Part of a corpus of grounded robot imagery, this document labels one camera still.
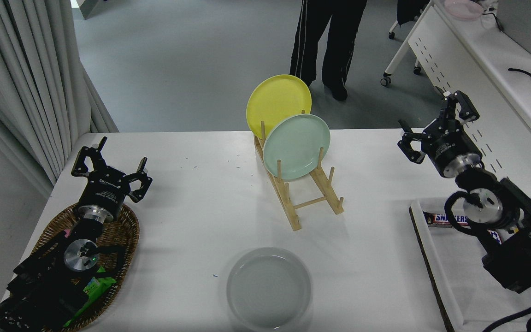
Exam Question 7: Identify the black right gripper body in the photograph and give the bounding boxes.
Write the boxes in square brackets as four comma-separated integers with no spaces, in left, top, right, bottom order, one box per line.
[425,130,482,178]

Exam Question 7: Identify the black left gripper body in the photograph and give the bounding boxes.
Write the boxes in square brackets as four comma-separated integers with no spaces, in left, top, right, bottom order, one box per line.
[79,168,131,215]

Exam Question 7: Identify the grey plate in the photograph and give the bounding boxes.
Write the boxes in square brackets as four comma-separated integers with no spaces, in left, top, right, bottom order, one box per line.
[226,247,313,332]

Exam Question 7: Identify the pink plate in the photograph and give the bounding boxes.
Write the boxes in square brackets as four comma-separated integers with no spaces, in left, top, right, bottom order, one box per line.
[444,0,484,19]

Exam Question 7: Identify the pale green plate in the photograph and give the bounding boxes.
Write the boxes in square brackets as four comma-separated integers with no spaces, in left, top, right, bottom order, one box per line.
[263,114,331,181]

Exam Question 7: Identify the wooden plate rack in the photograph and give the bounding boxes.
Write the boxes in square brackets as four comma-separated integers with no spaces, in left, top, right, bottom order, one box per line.
[254,110,345,231]

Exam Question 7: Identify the yellow plate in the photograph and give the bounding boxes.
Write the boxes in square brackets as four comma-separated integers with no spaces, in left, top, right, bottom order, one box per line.
[246,74,313,140]

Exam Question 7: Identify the brown wicker basket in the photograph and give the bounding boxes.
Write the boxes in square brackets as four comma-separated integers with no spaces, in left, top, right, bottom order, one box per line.
[30,203,140,332]

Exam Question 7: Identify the white desk with slotted panel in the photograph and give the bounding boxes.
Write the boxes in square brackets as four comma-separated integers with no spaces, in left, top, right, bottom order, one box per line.
[381,0,531,217]

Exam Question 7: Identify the brown Snickers bar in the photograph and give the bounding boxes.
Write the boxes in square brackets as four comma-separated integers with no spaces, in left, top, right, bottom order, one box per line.
[424,211,472,228]

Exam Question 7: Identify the green snack packet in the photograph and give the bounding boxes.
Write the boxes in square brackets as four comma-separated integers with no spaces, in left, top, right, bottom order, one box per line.
[65,274,117,328]

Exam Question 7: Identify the pale grey curtain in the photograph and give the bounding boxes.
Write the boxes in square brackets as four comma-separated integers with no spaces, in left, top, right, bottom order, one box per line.
[0,0,119,199]

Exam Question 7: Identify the grey laptop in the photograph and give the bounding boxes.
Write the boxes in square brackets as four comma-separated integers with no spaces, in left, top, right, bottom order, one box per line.
[496,0,531,63]

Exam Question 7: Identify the person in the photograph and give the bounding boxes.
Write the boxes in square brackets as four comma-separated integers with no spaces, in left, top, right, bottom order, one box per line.
[289,0,368,102]

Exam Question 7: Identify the white tray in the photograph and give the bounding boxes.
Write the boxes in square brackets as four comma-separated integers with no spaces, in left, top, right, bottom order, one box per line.
[408,199,531,332]

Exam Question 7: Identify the thick black cable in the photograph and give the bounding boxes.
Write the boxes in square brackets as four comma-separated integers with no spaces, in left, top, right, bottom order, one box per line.
[508,68,531,86]

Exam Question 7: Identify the thin black cable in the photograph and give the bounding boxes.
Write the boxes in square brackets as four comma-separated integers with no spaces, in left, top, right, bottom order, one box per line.
[480,9,504,33]

